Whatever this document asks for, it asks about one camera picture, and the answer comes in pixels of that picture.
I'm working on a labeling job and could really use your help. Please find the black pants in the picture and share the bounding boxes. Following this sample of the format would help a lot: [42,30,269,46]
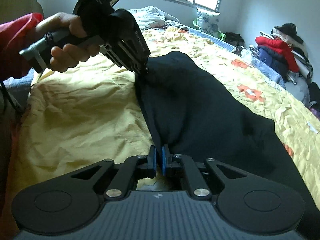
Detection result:
[135,51,319,239]

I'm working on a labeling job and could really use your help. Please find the red sleeve forearm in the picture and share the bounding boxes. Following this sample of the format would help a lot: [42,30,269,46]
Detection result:
[1,12,43,81]

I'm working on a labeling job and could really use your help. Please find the person's left hand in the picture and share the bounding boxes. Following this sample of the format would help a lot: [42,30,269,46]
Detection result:
[29,12,100,73]

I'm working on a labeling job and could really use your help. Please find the white crumpled blanket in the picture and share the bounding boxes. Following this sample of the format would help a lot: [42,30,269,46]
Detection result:
[128,6,180,29]

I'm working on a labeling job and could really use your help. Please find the yellow floral bedspread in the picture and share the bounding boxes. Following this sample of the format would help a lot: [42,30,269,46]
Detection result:
[0,24,320,240]

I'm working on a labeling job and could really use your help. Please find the green plastic stool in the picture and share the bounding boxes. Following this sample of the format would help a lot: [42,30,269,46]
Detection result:
[193,18,226,41]

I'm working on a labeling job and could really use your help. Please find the black bag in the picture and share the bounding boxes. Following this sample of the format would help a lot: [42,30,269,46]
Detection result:
[224,32,245,47]

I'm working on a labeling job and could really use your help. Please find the blue striped bed sheet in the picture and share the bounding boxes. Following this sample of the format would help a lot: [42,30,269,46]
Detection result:
[188,27,286,90]

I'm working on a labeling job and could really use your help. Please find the pile of clothes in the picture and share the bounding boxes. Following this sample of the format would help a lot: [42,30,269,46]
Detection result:
[249,23,319,118]

